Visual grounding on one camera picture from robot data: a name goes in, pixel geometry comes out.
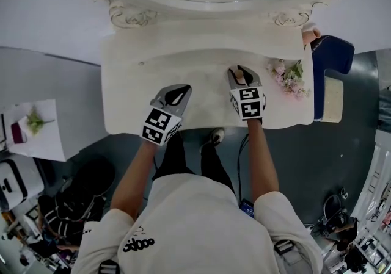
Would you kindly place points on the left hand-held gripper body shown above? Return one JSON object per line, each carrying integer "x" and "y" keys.
{"x": 159, "y": 123}

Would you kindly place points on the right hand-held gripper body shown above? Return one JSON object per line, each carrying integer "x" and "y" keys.
{"x": 249, "y": 102}

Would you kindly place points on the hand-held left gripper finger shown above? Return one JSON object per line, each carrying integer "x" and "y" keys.
{"x": 184, "y": 96}
{"x": 169, "y": 96}

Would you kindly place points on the person's right forearm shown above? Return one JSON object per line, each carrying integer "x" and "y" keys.
{"x": 262, "y": 160}

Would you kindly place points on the person's left forearm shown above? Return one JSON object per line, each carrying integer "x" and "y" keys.
{"x": 134, "y": 175}

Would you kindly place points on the white dressing table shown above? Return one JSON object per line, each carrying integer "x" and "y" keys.
{"x": 207, "y": 108}

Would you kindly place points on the pink flower bouquet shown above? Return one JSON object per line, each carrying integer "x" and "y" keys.
{"x": 288, "y": 79}

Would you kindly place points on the person's black trousers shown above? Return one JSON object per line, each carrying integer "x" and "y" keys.
{"x": 177, "y": 160}

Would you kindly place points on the person's white shoe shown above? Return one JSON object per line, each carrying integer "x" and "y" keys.
{"x": 217, "y": 137}

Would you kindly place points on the beige seat cushion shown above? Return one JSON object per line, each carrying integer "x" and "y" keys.
{"x": 333, "y": 99}

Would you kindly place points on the blue upholstered chair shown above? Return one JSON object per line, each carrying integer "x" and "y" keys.
{"x": 333, "y": 53}

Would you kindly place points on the black backpack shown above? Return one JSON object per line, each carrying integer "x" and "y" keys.
{"x": 82, "y": 190}

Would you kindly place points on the blue electronic box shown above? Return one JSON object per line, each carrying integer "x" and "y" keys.
{"x": 247, "y": 207}

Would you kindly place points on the person's white shirt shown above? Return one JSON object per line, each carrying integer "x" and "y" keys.
{"x": 195, "y": 230}

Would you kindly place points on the white side table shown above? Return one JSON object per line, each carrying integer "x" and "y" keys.
{"x": 39, "y": 144}

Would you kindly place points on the green plant sprig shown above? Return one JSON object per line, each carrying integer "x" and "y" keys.
{"x": 33, "y": 120}

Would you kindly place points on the black round stool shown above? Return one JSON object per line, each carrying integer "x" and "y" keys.
{"x": 333, "y": 205}

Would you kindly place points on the maroon box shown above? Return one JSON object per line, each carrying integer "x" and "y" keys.
{"x": 18, "y": 132}

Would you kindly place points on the white and black robot device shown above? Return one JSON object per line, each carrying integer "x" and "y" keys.
{"x": 12, "y": 181}

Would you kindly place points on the white cabinet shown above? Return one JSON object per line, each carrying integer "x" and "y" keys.
{"x": 375, "y": 205}

